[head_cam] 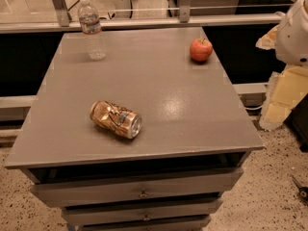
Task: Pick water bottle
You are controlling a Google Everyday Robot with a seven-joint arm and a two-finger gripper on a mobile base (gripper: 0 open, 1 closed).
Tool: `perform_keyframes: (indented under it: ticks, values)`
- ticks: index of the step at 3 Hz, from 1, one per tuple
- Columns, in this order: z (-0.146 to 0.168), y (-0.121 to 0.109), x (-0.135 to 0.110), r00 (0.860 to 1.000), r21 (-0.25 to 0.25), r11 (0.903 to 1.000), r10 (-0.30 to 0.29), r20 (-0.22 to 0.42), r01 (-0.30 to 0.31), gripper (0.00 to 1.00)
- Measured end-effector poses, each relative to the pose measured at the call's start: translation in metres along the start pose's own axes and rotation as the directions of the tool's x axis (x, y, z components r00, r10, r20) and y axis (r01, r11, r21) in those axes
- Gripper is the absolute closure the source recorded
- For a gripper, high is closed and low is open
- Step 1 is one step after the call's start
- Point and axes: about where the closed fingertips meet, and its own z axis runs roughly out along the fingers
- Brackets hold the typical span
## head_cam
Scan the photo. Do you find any crushed orange soda can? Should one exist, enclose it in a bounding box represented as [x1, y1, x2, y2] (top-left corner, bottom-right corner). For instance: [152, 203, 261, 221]
[90, 101, 142, 139]

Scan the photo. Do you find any grey drawer cabinet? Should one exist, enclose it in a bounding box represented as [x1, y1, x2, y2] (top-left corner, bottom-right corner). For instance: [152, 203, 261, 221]
[4, 27, 266, 231]

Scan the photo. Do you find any black caster wheel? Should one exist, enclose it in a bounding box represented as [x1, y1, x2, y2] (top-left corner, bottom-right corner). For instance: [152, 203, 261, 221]
[292, 176, 308, 201]

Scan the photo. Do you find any grey drawer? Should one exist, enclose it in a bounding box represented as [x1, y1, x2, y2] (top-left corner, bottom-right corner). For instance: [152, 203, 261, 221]
[31, 167, 244, 207]
[78, 216, 211, 231]
[63, 198, 222, 225]

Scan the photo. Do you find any clear plastic water bottle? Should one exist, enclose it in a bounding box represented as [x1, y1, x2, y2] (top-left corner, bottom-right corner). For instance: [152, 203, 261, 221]
[78, 0, 106, 61]

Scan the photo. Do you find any middle grey drawer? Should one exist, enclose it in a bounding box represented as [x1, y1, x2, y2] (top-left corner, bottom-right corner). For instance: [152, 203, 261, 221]
[63, 198, 222, 225]

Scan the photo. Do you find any bottom grey drawer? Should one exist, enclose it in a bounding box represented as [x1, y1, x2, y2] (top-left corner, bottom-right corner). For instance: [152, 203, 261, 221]
[78, 216, 211, 231]

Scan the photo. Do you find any grey metal railing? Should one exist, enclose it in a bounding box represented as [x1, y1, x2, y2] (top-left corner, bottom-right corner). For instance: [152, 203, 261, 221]
[0, 0, 295, 34]

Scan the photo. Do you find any red apple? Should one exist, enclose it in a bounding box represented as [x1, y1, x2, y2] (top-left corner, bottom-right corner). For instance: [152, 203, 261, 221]
[190, 38, 213, 62]

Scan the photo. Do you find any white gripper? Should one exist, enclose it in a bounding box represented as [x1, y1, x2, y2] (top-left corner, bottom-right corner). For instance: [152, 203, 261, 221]
[255, 0, 308, 131]

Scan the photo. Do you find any top grey drawer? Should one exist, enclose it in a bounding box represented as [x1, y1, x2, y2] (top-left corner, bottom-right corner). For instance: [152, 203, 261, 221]
[31, 167, 244, 207]

